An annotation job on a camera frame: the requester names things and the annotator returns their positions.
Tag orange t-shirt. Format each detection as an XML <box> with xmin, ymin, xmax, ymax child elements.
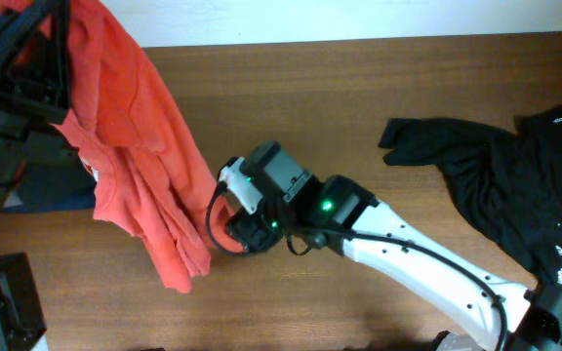
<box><xmin>0</xmin><ymin>0</ymin><xmax>244</xmax><ymax>294</ymax></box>

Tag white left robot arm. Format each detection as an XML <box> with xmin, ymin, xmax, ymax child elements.
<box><xmin>0</xmin><ymin>0</ymin><xmax>77</xmax><ymax>212</ymax></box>

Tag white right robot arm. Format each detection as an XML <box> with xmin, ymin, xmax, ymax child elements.
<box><xmin>220</xmin><ymin>170</ymin><xmax>562</xmax><ymax>350</ymax></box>

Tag black base equipment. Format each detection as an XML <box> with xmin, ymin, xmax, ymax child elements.
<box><xmin>0</xmin><ymin>253</ymin><xmax>49</xmax><ymax>351</ymax></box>

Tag black adidas jacket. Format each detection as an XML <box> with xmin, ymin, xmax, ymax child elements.
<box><xmin>378</xmin><ymin>105</ymin><xmax>562</xmax><ymax>289</ymax></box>

